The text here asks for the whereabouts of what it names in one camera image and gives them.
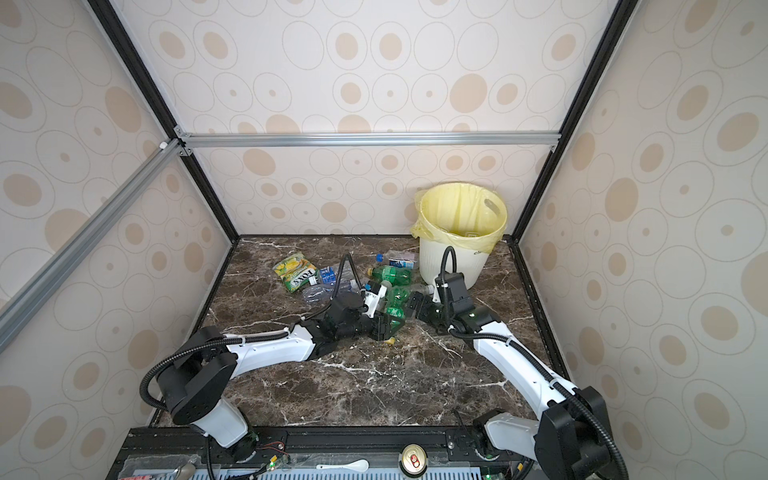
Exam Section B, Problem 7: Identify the green bottle yellow cap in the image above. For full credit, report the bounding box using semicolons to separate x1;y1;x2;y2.
368;265;412;286
384;286;410;319

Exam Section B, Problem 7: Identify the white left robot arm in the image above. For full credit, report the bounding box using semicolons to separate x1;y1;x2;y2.
139;275;404;449

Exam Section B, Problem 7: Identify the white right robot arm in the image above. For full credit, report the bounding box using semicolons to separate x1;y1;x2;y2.
417;246;629;479

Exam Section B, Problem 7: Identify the yellow plastic bin liner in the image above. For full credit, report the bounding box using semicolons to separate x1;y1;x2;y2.
411;182;509;254

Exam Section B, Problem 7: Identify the clear crushed bottle blue label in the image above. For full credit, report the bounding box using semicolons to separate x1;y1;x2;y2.
318;264;354;286

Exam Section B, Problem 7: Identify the green Fox's candy bag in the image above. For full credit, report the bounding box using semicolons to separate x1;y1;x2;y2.
272;252;317;293

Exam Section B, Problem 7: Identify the clear bottle blue cap far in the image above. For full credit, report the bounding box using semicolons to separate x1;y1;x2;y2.
376;250;418;270

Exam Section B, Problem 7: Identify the white plastic spoon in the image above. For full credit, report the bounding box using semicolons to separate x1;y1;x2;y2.
315;459;370;473

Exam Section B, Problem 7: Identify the drink can top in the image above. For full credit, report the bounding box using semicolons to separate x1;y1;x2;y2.
399;444;428;479

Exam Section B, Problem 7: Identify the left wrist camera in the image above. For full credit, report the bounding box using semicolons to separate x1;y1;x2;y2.
361;281;389;318

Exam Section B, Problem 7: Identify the horizontal aluminium rail back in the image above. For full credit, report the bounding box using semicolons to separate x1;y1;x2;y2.
180;131;561;148

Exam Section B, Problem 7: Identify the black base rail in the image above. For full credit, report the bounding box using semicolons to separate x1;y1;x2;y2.
107;425;550;479

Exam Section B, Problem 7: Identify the diagonal aluminium rail left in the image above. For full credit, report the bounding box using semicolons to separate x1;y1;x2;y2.
1;139;182;350

